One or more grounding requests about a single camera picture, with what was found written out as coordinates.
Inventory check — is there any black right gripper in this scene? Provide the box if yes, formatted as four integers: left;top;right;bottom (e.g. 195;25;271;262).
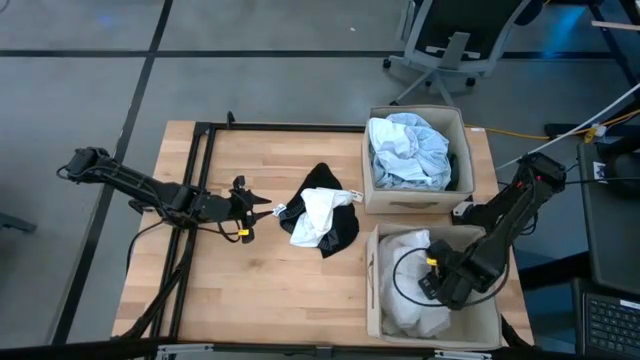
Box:
417;238;501;311

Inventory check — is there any large sheer white garment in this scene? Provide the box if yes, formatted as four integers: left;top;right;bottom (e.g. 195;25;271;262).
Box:
378;228;451;340

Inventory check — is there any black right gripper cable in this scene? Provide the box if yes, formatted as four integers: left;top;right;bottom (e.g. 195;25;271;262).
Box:
392;247;510;310

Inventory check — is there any dark green garment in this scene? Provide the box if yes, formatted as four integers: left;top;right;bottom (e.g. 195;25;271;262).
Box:
446;152;461;192

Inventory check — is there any grey office chair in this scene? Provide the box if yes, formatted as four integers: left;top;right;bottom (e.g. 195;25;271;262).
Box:
382;0;544;107

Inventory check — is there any silver bracket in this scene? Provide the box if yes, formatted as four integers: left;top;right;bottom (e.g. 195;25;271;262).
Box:
154;343;491;360

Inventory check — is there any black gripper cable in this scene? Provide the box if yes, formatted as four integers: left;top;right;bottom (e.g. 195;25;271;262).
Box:
197;219;246;245
392;247;510;310

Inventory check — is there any black metal table frame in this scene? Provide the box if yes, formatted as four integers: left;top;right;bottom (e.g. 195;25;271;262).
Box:
112;110;366;346

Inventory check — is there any yellow cable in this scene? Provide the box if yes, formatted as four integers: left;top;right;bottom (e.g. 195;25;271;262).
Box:
466;107;640;144

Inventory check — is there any beige fabric storage bin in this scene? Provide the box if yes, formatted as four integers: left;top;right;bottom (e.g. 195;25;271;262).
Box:
364;222;505;353
361;104;475;215

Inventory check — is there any grey floor object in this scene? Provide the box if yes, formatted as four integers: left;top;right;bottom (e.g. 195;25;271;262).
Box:
0;212;38;234

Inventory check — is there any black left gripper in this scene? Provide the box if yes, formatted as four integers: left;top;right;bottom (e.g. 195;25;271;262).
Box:
189;174;275;245

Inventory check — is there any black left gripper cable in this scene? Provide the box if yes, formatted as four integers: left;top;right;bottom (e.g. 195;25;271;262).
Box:
197;219;246;245

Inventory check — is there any black table leg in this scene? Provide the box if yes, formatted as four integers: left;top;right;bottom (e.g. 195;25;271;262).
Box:
587;0;640;87

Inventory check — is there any black laptop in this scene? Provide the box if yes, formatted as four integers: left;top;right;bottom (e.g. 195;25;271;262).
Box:
572;277;640;359

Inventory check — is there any wooden bar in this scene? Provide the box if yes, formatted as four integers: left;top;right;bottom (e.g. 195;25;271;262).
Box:
591;19;640;32

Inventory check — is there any black desk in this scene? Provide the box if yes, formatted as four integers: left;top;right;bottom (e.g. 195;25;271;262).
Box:
577;142;640;296

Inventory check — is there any black rail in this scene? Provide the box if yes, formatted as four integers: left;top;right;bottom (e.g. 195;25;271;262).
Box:
0;338;640;360

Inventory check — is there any light blue garment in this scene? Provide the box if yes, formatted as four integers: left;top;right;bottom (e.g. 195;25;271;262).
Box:
372;112;453;192

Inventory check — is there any black underwear with tag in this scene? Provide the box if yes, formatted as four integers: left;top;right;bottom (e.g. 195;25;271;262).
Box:
271;162;361;260

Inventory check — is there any white cable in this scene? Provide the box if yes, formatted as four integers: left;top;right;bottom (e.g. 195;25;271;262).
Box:
496;82;640;171

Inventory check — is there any small white garment with tag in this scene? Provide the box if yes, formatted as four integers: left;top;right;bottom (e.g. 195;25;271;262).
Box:
288;187;365;249

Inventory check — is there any black rounded object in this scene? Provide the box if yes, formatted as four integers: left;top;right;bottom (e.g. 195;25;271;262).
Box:
597;132;640;196

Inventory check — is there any white shirt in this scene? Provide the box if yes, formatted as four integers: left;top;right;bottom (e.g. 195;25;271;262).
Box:
368;117;426;182

